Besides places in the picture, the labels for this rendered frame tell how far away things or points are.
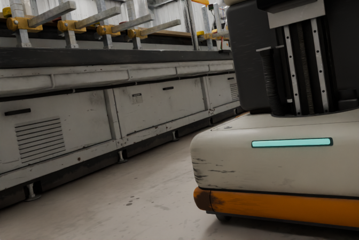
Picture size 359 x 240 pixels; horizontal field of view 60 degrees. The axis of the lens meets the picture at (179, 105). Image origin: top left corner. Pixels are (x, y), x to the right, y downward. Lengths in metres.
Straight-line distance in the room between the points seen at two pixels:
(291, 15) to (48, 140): 1.33
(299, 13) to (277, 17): 0.07
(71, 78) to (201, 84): 1.69
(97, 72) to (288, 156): 1.21
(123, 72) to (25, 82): 0.61
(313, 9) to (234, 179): 0.53
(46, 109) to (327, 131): 1.42
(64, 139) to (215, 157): 1.14
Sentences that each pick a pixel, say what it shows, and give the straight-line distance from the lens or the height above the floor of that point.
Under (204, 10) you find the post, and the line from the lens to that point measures 2.89.
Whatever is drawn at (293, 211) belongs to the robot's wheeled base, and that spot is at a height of 0.08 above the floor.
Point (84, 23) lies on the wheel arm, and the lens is 1.64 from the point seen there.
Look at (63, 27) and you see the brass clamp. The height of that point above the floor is 0.80.
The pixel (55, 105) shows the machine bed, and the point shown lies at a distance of 1.84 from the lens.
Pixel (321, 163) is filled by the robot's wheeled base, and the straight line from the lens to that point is 0.79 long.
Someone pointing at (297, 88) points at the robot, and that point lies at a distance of 1.05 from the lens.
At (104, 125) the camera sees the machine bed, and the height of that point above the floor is 0.27.
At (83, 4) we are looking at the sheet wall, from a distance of 11.90.
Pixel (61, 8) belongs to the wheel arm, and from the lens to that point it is 1.36.
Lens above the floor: 0.42
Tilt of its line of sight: 3 degrees down
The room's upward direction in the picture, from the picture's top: 10 degrees counter-clockwise
